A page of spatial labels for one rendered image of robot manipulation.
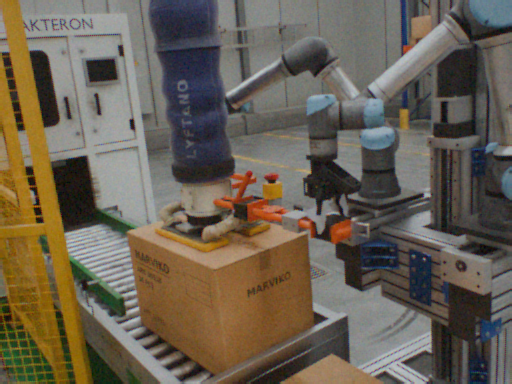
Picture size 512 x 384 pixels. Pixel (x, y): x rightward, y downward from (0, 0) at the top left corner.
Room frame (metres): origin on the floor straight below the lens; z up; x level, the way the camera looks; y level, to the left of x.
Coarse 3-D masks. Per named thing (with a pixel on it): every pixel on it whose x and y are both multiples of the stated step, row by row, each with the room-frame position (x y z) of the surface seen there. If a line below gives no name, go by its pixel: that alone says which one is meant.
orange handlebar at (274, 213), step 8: (232, 176) 2.07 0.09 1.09; (240, 176) 2.03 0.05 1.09; (232, 184) 1.90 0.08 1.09; (248, 184) 1.94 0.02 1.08; (216, 200) 1.69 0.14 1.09; (232, 200) 1.68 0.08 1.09; (232, 208) 1.61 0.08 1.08; (256, 208) 1.53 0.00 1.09; (264, 208) 1.51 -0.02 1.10; (272, 208) 1.50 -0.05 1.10; (280, 208) 1.49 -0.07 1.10; (264, 216) 1.49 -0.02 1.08; (272, 216) 1.46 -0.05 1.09; (280, 216) 1.43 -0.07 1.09; (304, 224) 1.35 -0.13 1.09; (344, 232) 1.26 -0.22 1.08
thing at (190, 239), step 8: (176, 224) 1.76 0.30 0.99; (160, 232) 1.79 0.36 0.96; (168, 232) 1.75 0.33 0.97; (176, 232) 1.73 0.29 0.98; (184, 232) 1.72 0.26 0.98; (192, 232) 1.71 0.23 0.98; (200, 232) 1.65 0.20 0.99; (176, 240) 1.70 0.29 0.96; (184, 240) 1.66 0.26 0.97; (192, 240) 1.64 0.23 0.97; (200, 240) 1.62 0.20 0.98; (208, 240) 1.61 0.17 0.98; (216, 240) 1.62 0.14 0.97; (224, 240) 1.61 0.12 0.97; (200, 248) 1.58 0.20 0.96; (208, 248) 1.57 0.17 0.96; (216, 248) 1.59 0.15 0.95
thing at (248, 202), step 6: (240, 198) 1.60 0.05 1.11; (246, 198) 1.62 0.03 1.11; (252, 198) 1.63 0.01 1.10; (258, 198) 1.62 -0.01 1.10; (264, 198) 1.58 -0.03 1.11; (234, 204) 1.57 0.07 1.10; (240, 204) 1.55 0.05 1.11; (246, 204) 1.57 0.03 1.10; (252, 204) 1.54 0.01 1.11; (258, 204) 1.55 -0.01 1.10; (264, 204) 1.57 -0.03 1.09; (234, 210) 1.59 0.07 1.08; (240, 210) 1.56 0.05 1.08; (246, 210) 1.53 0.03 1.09; (234, 216) 1.58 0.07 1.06; (240, 216) 1.55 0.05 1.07; (246, 216) 1.53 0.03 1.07; (252, 216) 1.53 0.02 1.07; (258, 216) 1.55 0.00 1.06
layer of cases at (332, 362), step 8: (320, 360) 1.52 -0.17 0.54; (328, 360) 1.51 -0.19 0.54; (336, 360) 1.51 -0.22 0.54; (312, 368) 1.48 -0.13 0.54; (320, 368) 1.47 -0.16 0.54; (328, 368) 1.47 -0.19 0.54; (336, 368) 1.46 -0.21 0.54; (344, 368) 1.46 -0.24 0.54; (352, 368) 1.46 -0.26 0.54; (296, 376) 1.44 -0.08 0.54; (304, 376) 1.44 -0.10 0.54; (312, 376) 1.43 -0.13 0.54; (320, 376) 1.43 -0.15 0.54; (328, 376) 1.42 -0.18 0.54; (336, 376) 1.42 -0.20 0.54; (344, 376) 1.42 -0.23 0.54; (352, 376) 1.41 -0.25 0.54; (360, 376) 1.41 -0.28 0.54; (368, 376) 1.41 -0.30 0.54
